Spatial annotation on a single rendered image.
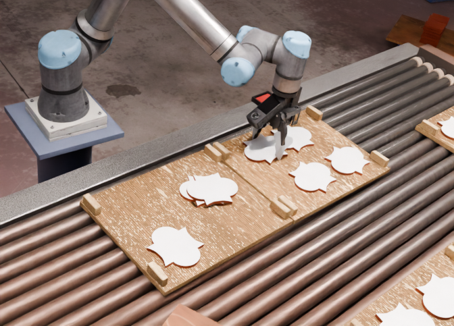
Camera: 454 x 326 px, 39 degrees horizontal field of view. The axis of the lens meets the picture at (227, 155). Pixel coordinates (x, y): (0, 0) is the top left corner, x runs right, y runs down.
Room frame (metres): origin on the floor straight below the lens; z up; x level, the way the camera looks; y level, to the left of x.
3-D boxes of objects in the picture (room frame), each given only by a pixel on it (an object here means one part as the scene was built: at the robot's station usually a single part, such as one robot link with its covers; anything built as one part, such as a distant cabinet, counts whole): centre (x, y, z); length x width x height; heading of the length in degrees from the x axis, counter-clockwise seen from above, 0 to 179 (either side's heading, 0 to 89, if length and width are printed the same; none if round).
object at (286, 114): (1.50, -0.13, 1.09); 0.09 x 0.08 x 0.12; 137
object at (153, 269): (0.94, 0.10, 0.95); 0.06 x 0.02 x 0.03; 48
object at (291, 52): (1.50, -0.12, 1.25); 0.09 x 0.08 x 0.11; 75
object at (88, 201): (1.12, 0.30, 0.95); 0.06 x 0.02 x 0.03; 48
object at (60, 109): (1.55, 0.51, 0.96); 0.15 x 0.15 x 0.10
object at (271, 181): (1.48, -0.21, 0.93); 0.41 x 0.35 x 0.02; 137
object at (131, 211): (1.17, 0.07, 0.93); 0.41 x 0.35 x 0.02; 138
